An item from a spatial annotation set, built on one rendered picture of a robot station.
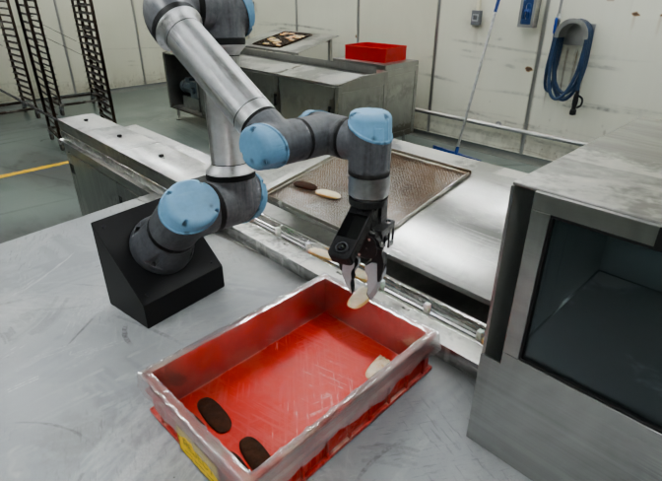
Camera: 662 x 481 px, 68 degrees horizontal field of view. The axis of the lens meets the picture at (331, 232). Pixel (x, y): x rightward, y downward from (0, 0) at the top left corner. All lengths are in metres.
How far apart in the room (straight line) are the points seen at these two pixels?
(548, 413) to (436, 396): 0.26
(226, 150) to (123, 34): 7.68
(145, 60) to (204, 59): 8.01
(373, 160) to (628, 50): 4.00
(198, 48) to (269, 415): 0.67
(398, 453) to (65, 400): 0.64
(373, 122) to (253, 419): 0.57
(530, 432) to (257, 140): 0.62
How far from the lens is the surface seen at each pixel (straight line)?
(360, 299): 0.98
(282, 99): 4.70
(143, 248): 1.20
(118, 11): 8.75
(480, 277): 1.26
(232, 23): 1.11
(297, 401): 1.00
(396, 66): 4.89
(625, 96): 4.76
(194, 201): 1.09
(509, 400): 0.87
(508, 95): 5.14
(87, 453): 1.01
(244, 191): 1.15
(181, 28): 0.98
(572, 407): 0.82
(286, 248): 1.41
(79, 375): 1.17
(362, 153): 0.84
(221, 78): 0.89
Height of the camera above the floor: 1.54
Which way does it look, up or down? 27 degrees down
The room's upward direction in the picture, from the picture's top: straight up
